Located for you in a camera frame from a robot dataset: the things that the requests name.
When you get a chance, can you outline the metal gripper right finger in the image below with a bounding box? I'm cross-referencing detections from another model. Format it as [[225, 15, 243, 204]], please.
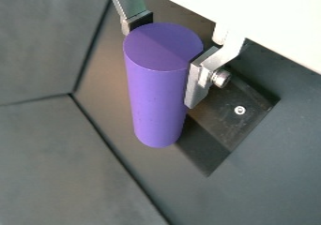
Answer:
[[184, 28, 246, 109]]

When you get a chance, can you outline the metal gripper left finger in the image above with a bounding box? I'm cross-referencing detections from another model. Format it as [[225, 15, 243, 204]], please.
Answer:
[[111, 0, 152, 36]]

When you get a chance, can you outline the purple cylinder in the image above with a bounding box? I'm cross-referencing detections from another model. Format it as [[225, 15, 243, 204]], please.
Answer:
[[123, 22, 203, 148]]

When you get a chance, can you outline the black curved cradle stand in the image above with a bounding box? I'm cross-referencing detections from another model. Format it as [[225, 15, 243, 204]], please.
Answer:
[[174, 37, 282, 178]]

